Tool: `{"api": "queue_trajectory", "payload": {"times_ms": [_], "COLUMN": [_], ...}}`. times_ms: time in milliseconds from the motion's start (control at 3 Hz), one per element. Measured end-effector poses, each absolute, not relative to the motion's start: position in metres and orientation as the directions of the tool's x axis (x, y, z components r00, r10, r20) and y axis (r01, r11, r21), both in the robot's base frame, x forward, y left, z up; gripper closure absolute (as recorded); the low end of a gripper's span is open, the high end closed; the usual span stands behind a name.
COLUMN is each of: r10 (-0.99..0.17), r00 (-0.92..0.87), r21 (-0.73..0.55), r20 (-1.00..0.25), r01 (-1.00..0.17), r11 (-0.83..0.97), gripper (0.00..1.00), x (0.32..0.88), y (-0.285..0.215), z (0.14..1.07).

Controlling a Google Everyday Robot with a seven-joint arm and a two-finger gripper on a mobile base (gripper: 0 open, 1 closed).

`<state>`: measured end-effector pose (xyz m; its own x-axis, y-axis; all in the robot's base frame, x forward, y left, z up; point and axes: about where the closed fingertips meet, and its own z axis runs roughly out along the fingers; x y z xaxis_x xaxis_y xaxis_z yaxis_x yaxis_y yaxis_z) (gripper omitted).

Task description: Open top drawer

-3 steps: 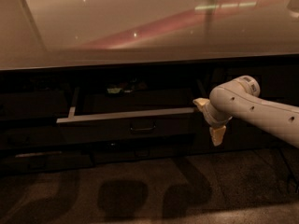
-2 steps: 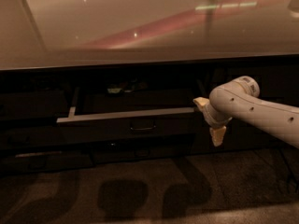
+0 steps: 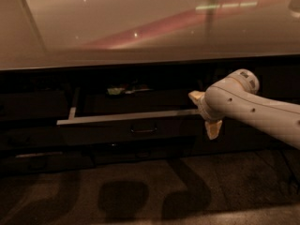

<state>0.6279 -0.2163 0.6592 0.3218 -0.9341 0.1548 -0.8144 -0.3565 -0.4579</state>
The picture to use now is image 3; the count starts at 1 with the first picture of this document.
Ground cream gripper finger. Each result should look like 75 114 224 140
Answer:
188 91 204 106
204 120 222 140

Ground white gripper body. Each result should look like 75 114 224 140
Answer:
198 95 223 122

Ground dark drawer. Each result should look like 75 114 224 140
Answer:
0 91 68 121
57 89 203 145
0 127 65 150
0 151 95 175
94 146 191 165

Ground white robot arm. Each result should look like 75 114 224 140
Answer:
188 69 300 149

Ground items inside top drawer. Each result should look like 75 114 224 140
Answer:
107 84 151 96

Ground dark cabinet door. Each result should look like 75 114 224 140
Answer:
190 67 300 155

